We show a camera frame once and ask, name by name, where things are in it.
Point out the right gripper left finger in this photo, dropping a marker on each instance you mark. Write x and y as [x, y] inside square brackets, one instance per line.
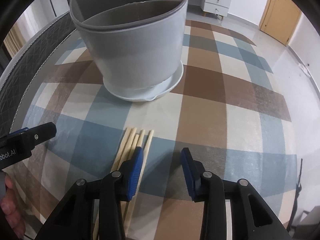
[73, 216]

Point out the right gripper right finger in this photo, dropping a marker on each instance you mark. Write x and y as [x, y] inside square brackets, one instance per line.
[252, 218]

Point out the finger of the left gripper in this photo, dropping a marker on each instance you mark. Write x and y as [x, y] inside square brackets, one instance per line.
[26, 139]

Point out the person left hand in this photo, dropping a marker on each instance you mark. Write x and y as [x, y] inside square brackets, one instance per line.
[10, 209]

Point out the cream chopstick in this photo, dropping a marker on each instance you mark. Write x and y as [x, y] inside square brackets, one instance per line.
[131, 205]
[127, 146]
[120, 149]
[132, 147]
[141, 138]

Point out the cream chopstick leftmost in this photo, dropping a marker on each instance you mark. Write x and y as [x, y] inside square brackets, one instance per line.
[120, 149]

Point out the grey padded bench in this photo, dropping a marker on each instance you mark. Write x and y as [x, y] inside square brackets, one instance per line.
[23, 68]

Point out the plaid checkered tablecloth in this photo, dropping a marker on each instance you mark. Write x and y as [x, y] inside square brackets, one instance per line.
[227, 109]

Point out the grey white utensil holder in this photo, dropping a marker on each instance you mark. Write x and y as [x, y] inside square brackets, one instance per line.
[136, 44]

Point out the wooden door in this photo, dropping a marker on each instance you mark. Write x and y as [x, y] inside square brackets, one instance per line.
[280, 19]

